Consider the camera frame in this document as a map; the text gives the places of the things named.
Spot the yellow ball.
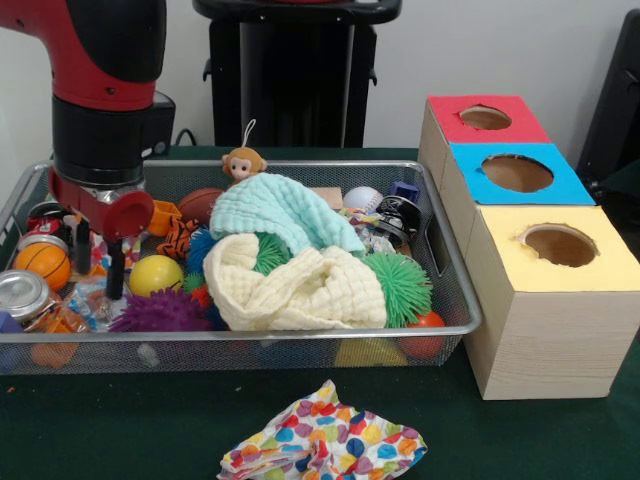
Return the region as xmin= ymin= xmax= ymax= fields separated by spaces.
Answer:
xmin=128 ymin=255 xmax=184 ymax=298

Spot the clear plastic water bottle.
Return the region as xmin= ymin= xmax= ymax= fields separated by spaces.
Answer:
xmin=65 ymin=280 xmax=123 ymax=326

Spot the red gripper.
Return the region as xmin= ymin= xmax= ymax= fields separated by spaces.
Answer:
xmin=48 ymin=170 xmax=156 ymax=301

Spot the polka dot cloth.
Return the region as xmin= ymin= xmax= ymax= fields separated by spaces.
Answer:
xmin=218 ymin=380 xmax=429 ymax=480

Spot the mint green cloth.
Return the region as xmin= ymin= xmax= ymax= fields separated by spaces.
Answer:
xmin=210 ymin=173 xmax=366 ymax=259

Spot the brown monkey plush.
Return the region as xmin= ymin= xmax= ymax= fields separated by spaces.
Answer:
xmin=222 ymin=120 xmax=267 ymax=183

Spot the green spiky ball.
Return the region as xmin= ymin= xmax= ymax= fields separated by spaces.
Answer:
xmin=365 ymin=250 xmax=433 ymax=329

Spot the side table with green cloth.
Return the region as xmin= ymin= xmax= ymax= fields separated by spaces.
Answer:
xmin=598 ymin=160 xmax=640 ymax=207

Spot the dark green tablecloth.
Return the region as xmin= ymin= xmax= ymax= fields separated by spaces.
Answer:
xmin=0 ymin=147 xmax=640 ymax=480

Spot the small brown football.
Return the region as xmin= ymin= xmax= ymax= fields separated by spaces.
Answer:
xmin=178 ymin=188 xmax=226 ymax=226

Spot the wooden box with three holes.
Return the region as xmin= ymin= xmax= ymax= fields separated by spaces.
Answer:
xmin=420 ymin=95 xmax=640 ymax=401

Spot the silver tin can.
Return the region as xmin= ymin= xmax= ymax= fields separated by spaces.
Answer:
xmin=0 ymin=270 xmax=53 ymax=333

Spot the cream cloth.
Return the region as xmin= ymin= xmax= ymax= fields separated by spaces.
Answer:
xmin=205 ymin=233 xmax=389 ymax=331

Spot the purple spiky ball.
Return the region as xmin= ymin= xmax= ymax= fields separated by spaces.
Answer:
xmin=110 ymin=290 xmax=211 ymax=333

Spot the small orange basketball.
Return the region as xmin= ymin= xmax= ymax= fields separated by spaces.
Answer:
xmin=14 ymin=243 xmax=73 ymax=291

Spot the black upright panel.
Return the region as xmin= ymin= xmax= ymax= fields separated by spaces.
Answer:
xmin=580 ymin=10 xmax=640 ymax=186

